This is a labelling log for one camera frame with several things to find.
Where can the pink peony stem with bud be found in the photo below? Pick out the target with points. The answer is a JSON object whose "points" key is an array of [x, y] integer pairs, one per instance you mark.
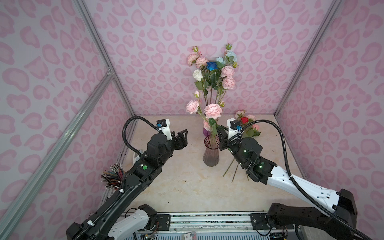
{"points": [[225, 82]]}

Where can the large pink peony stem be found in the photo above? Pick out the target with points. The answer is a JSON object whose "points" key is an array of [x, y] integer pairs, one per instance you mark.
{"points": [[196, 59]]}

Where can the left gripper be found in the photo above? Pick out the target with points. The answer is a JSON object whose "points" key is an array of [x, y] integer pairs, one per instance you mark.
{"points": [[183, 140]]}

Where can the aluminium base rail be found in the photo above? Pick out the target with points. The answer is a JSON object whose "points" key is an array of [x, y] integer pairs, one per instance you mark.
{"points": [[216, 226]]}

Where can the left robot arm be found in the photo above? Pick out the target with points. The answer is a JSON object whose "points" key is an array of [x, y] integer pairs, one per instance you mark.
{"points": [[135, 181]]}

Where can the pink peony stem two blooms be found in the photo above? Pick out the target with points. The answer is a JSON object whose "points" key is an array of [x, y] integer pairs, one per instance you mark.
{"points": [[212, 113]]}

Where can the red pen holder cup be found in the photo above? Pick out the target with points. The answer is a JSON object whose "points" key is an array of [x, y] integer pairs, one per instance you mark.
{"points": [[113, 177]]}

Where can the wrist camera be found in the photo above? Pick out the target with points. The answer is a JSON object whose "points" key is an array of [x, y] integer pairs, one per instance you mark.
{"points": [[164, 127], [234, 127]]}

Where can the white rose stem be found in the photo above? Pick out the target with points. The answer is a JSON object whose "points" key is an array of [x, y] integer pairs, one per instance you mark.
{"points": [[198, 76]]}

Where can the pink peony stem with leaves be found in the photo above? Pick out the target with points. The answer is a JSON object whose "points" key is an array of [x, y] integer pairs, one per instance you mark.
{"points": [[194, 106]]}

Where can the purple gradient glass vase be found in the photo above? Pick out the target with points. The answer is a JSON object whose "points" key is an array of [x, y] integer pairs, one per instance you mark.
{"points": [[206, 132]]}

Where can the light blue rose stem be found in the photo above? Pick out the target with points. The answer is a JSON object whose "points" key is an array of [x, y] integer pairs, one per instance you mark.
{"points": [[229, 58]]}

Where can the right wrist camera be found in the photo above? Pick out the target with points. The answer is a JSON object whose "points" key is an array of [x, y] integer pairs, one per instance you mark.
{"points": [[234, 127]]}

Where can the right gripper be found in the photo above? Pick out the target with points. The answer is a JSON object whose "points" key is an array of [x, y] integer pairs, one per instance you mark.
{"points": [[223, 140]]}

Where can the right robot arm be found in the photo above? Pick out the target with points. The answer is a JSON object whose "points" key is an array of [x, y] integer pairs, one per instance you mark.
{"points": [[334, 212]]}

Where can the dark red glass vase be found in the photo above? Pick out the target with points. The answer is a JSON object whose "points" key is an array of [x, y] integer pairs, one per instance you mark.
{"points": [[211, 156]]}

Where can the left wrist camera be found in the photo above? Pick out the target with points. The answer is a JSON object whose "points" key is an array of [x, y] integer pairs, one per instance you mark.
{"points": [[164, 127]]}

